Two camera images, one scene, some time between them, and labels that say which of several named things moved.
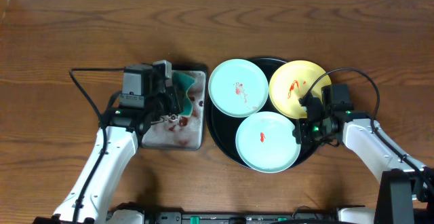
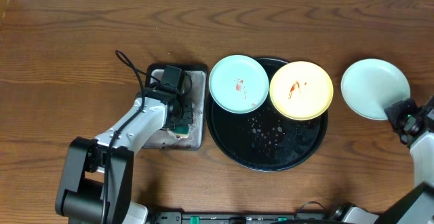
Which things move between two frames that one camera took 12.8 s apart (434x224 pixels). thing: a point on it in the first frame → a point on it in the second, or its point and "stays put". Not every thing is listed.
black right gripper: [301, 133] → [395, 110]
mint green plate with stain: [238, 88] stays put
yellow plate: [291, 81] stays put
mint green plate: [265, 142] → [370, 85]
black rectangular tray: [182, 132] stays put
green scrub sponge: [182, 83] → [182, 131]
